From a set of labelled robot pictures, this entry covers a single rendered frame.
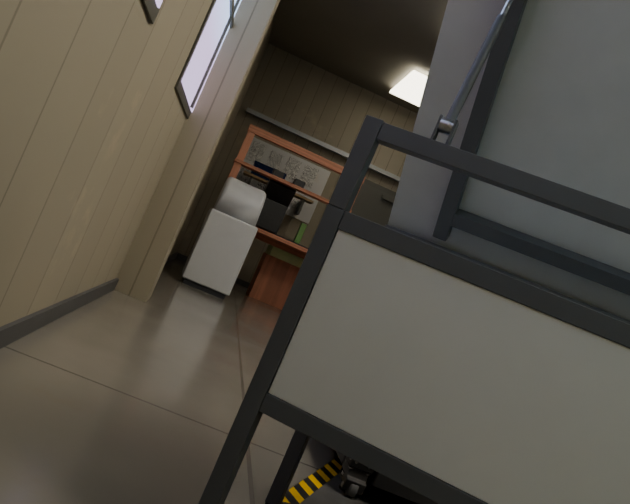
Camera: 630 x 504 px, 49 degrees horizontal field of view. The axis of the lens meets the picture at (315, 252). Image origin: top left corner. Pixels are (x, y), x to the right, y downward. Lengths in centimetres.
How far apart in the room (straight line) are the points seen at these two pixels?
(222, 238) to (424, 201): 513
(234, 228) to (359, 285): 561
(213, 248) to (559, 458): 584
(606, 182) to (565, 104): 22
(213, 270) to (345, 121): 412
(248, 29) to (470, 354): 382
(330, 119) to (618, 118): 865
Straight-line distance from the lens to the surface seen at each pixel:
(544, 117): 177
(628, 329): 135
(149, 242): 472
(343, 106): 1031
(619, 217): 137
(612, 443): 135
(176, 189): 471
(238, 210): 699
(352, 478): 243
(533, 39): 174
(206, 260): 694
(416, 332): 134
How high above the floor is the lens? 67
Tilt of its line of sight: 1 degrees up
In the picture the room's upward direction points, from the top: 23 degrees clockwise
